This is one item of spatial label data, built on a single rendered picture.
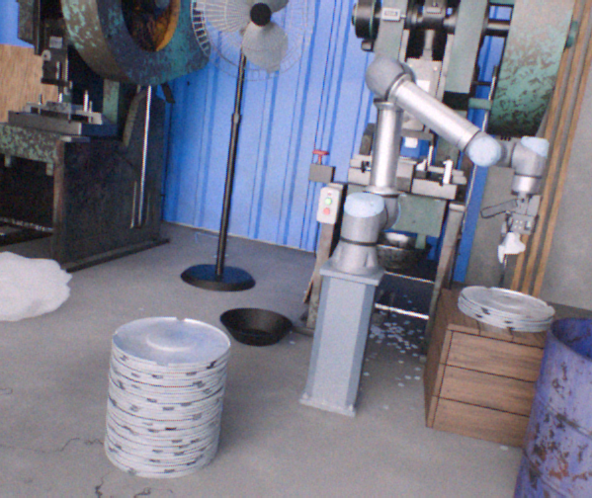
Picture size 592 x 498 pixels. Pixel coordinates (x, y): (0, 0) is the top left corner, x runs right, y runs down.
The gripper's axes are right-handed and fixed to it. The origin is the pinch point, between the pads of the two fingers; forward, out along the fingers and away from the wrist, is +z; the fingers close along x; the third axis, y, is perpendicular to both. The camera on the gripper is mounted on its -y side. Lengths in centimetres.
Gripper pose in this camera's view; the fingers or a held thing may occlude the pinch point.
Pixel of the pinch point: (501, 256)
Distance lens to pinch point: 181.9
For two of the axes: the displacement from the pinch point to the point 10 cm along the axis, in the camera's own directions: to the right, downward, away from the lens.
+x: 5.8, -1.1, 8.1
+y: 8.0, 2.4, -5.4
